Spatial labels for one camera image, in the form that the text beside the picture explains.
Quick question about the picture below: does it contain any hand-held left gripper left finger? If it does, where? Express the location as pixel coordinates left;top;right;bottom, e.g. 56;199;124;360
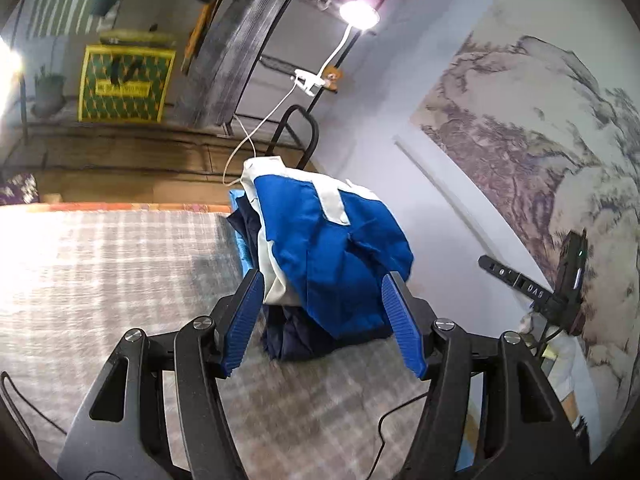
57;267;266;480

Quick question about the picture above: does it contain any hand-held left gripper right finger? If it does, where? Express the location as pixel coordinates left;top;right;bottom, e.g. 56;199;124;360
380;270;591;480

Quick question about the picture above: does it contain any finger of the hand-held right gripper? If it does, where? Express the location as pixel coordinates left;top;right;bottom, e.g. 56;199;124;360
479;255;551;311

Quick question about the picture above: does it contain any blue white jacket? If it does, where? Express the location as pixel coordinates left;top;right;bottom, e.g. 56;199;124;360
240;156;416;340

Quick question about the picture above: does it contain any person's right forearm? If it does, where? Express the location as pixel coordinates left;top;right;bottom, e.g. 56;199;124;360
560;392;601;461

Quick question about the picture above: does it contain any person's right hand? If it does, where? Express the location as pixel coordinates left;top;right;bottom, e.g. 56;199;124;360
520;311;583;403

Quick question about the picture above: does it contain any navy garment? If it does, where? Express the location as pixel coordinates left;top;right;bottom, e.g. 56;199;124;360
226;195;396;363

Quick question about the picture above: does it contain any light blue garment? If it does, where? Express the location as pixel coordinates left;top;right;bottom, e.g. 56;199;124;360
227;187;253;281

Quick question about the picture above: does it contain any plaid blanket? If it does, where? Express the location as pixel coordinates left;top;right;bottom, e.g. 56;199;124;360
0;207;481;480

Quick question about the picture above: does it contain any orange patterned sheet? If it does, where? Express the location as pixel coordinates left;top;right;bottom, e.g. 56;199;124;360
32;201;233;214

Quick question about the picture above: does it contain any clip-on white lamp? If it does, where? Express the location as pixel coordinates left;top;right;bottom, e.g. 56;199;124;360
217;0;426;171

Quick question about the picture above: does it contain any grey plaid hanging garment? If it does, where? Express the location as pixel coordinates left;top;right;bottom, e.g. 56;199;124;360
190;0;301;131

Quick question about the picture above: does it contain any small brown plush toy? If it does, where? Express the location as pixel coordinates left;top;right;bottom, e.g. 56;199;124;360
320;67;346;93

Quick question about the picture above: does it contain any yellow green patterned bag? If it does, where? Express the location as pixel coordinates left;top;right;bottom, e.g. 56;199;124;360
77;30;178;123

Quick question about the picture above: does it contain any purple floral cloth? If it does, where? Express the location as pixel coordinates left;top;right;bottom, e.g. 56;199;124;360
0;172;38;206

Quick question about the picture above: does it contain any black cable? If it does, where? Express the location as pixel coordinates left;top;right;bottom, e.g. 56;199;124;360
367;325;563;480
0;370;68;461

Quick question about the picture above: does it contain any landscape wall poster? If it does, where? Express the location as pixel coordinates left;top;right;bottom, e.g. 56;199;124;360
410;0;633;461

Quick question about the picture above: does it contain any white lamp cable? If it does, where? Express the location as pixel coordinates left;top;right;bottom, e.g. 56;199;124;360
222;82;301;186

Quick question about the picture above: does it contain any wooden bed frame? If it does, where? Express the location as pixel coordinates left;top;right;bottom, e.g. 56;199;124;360
0;120;316;206

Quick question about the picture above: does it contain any orange strap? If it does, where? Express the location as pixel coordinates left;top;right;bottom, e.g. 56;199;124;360
182;0;226;73

